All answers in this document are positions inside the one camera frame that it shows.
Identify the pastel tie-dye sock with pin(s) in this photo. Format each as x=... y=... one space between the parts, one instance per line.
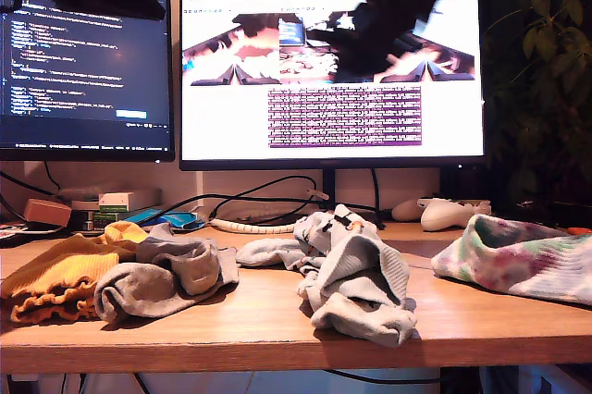
x=509 y=255

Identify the pale toucan print sock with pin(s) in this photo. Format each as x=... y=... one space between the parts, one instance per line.
x=361 y=255
x=361 y=320

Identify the grey frilly cuff sock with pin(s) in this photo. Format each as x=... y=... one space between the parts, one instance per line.
x=139 y=292
x=194 y=264

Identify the dark code monitor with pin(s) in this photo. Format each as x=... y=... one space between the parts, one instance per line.
x=83 y=65

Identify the black monitor stand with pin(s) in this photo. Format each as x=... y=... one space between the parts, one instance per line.
x=328 y=186

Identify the white screen monitor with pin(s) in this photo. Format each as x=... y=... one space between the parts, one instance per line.
x=222 y=112

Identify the green leafy houseplant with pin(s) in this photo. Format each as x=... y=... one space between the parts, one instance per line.
x=546 y=89

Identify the white and green box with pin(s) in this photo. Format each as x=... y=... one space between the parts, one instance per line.
x=113 y=202

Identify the black flat object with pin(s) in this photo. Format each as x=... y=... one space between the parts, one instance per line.
x=522 y=218

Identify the dark green box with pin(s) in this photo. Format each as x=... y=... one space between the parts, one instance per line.
x=104 y=220

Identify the small orange object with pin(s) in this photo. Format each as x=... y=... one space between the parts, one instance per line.
x=580 y=230

